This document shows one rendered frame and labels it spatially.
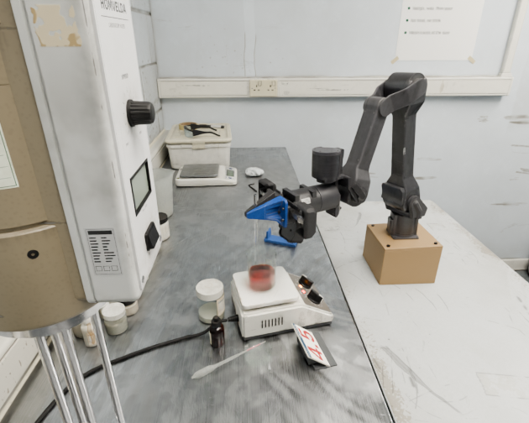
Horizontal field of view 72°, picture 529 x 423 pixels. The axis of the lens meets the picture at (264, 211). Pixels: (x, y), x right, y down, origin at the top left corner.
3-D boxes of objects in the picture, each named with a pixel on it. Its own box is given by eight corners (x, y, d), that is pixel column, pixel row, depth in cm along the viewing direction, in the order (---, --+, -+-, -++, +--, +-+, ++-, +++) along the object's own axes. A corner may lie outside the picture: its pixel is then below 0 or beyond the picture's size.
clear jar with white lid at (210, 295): (195, 324, 80) (191, 294, 76) (201, 305, 85) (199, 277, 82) (222, 326, 79) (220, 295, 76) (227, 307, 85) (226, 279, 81)
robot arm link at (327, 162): (343, 191, 85) (346, 141, 81) (369, 202, 79) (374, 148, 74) (302, 201, 80) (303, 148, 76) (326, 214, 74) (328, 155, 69)
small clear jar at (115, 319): (110, 321, 81) (106, 302, 78) (131, 321, 81) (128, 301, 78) (102, 336, 76) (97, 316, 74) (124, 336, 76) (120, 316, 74)
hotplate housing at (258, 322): (311, 289, 91) (312, 262, 87) (333, 325, 79) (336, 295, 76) (222, 304, 86) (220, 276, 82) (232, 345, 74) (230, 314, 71)
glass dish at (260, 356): (242, 348, 73) (241, 340, 73) (269, 344, 74) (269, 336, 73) (246, 370, 69) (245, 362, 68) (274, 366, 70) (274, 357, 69)
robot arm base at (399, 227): (410, 227, 98) (413, 206, 96) (419, 239, 92) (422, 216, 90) (384, 228, 98) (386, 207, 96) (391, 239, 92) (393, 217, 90)
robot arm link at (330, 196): (330, 209, 84) (332, 169, 80) (347, 217, 79) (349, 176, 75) (305, 215, 81) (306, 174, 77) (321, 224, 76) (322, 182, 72)
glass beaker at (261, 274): (244, 279, 80) (243, 246, 77) (273, 276, 82) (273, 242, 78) (249, 300, 74) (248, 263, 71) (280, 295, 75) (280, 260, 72)
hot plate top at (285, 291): (282, 268, 85) (282, 264, 85) (300, 300, 75) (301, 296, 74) (232, 276, 82) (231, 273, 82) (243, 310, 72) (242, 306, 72)
